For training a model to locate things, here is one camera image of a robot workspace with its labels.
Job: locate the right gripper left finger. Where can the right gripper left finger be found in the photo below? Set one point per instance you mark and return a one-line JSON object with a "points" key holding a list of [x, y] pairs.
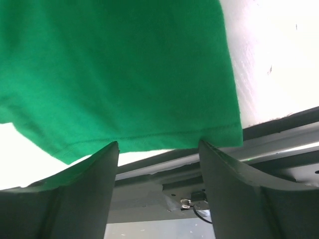
{"points": [[72, 204]]}

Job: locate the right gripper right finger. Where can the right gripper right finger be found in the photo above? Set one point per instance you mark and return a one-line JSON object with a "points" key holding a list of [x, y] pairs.
{"points": [[246, 203]]}

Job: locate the bright green t-shirt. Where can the bright green t-shirt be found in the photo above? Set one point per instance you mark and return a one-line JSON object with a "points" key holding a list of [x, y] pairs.
{"points": [[76, 75]]}

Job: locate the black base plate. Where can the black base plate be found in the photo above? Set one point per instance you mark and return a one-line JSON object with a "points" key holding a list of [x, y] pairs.
{"points": [[287, 148]]}

